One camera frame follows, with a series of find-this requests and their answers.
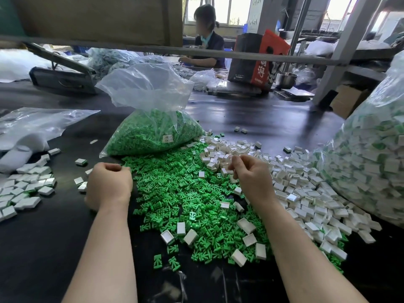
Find person's right hand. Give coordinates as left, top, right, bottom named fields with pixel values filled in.
left=229, top=154, right=279, bottom=210

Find person's left hand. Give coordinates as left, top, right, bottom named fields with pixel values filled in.
left=85, top=162, right=134, bottom=213

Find pile of green parts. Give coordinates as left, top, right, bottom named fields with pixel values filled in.
left=120, top=141, right=347, bottom=274

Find pile of white plastic caps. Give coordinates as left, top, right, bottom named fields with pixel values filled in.
left=159, top=132, right=383, bottom=268

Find pile of assembled white pieces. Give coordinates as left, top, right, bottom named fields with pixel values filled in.
left=0, top=147, right=61, bottom=223

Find person's right forearm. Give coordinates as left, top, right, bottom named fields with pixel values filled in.
left=254, top=199, right=368, bottom=303

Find person's left forearm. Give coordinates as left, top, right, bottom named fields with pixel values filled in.
left=62, top=204, right=138, bottom=303

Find bag of green clips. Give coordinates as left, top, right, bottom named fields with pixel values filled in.
left=96, top=63, right=205, bottom=158

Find clear bag of pale parts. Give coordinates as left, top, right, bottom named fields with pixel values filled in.
left=87, top=48, right=190, bottom=78

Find large bag of white caps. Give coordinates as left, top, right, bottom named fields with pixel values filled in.
left=319, top=50, right=404, bottom=226

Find empty clear plastic bag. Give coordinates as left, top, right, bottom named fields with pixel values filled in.
left=0, top=108, right=101, bottom=175

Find black table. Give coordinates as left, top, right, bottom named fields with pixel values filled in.
left=0, top=58, right=404, bottom=303

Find white paper sheets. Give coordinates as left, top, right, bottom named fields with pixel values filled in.
left=275, top=86, right=315, bottom=101

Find metal bowl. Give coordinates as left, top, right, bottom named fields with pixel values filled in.
left=276, top=72, right=298, bottom=90

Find crumpled white plastic bag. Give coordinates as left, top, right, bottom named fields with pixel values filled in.
left=189, top=69, right=222, bottom=91

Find black and red box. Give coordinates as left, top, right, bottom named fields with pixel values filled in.
left=227, top=29, right=291, bottom=91

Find cardboard box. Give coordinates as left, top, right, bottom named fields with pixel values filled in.
left=330, top=84, right=372, bottom=120

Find white plastic sheet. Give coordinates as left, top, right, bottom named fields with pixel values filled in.
left=0, top=48, right=51, bottom=82

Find white bags on shelf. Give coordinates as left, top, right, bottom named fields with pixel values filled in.
left=306, top=39, right=391, bottom=57

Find brown board panel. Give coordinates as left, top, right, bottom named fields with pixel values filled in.
left=0, top=0, right=184, bottom=43

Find grey metal shelf frame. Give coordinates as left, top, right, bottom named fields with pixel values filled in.
left=0, top=0, right=404, bottom=108

